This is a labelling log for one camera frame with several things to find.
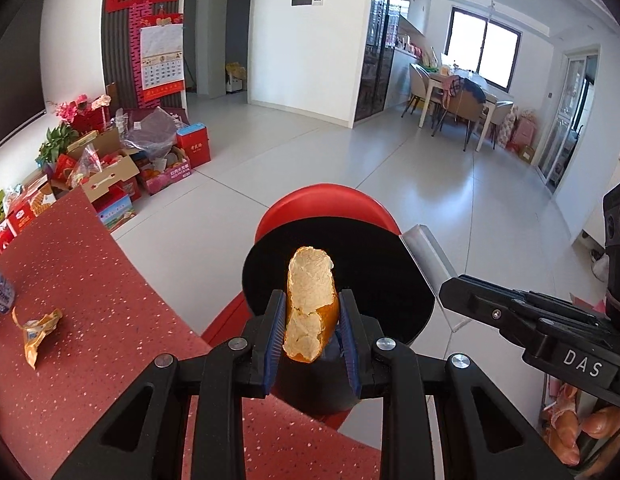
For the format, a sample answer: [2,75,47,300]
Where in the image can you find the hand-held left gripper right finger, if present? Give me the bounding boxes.
[338,289,573,480]

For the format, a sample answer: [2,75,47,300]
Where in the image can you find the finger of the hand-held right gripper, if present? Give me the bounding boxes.
[438,275,611,356]

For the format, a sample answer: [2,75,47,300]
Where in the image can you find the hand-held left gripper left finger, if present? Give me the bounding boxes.
[52,289,288,480]

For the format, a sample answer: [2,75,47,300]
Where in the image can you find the bitten bread piece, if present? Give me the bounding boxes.
[282,246,339,364]

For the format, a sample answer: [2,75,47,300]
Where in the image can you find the black waste bin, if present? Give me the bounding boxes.
[241,232,435,417]

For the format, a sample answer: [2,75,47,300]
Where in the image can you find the clear plastic tray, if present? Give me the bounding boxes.
[398,225,463,334]

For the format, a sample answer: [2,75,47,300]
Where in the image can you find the person's right hand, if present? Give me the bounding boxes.
[544,385,620,465]

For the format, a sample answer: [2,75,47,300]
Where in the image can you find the red plastic chair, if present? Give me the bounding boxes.
[200,184,401,441]

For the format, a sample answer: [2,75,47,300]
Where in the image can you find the pink gift bags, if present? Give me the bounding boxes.
[499,104,539,162]

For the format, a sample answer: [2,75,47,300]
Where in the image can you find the grey dining chair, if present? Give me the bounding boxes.
[487,100,515,149]

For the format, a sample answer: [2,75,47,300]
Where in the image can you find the red fruit carton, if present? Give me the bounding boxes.
[139,147,193,196]

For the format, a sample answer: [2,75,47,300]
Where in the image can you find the brown dining chair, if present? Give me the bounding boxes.
[432,76,487,152]

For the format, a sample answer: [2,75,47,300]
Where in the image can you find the glass sliding door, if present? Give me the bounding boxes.
[537,47,601,192]

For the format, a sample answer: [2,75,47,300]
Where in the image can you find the white dining table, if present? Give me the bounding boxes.
[419,72,502,154]

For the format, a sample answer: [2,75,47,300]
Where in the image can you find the red box with blue lid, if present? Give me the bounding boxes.
[176,123,211,169]

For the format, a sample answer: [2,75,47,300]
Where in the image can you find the beige dining chair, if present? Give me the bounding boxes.
[402,63,431,119]

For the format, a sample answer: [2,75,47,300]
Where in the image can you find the open cardboard box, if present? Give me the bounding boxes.
[78,147,141,204]

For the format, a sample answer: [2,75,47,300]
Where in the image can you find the yellow snack wrapper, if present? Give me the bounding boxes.
[12,308,63,370]

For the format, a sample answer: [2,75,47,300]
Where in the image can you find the grey plastic bag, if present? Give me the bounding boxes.
[122,107,191,159]

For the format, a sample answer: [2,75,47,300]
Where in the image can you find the black framed window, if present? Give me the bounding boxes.
[447,6,524,94]

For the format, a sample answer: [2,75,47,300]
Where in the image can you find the red biscuit box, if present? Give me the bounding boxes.
[7,187,56,233]

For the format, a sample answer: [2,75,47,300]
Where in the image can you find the dark glass cabinet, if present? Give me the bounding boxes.
[353,0,409,124]

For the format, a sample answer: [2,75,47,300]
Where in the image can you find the pink artificial flowers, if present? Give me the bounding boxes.
[46,93,113,124]

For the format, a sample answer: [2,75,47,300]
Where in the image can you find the large black television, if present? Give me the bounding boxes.
[0,0,48,157]

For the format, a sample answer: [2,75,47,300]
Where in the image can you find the wall calendar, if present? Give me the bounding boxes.
[139,13,186,94]

